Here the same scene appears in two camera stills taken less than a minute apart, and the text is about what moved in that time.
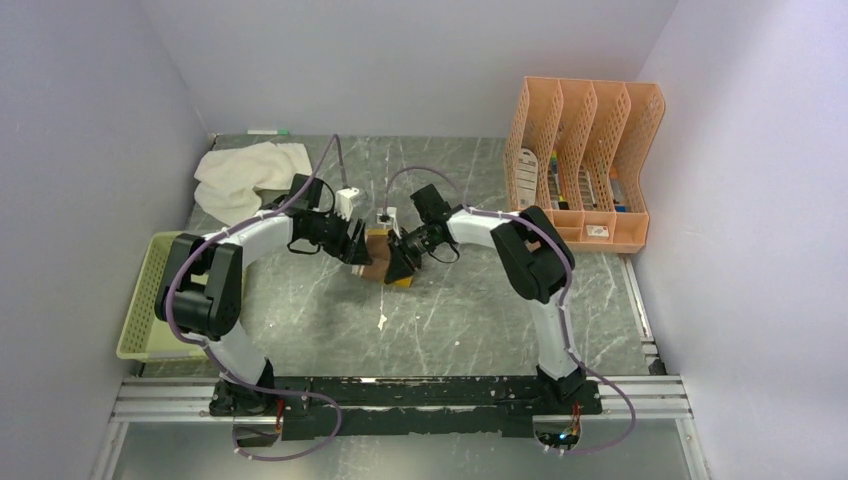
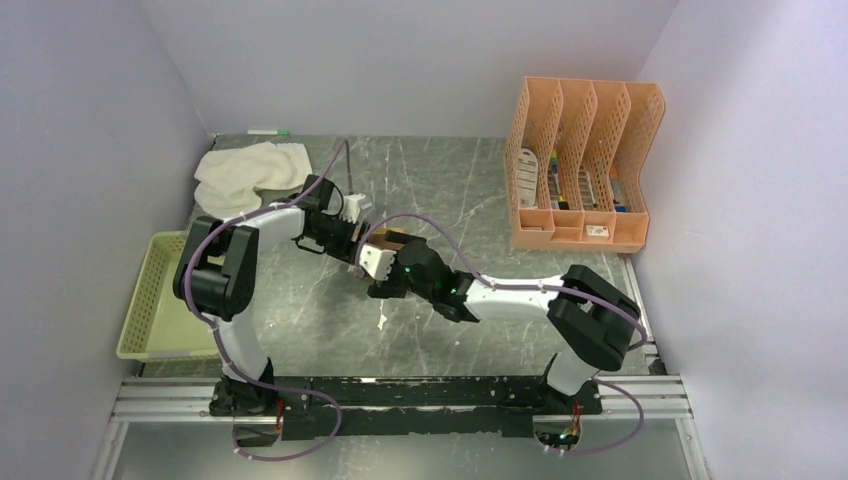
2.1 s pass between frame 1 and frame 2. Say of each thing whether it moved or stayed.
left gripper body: stayed
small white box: stayed
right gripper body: moved
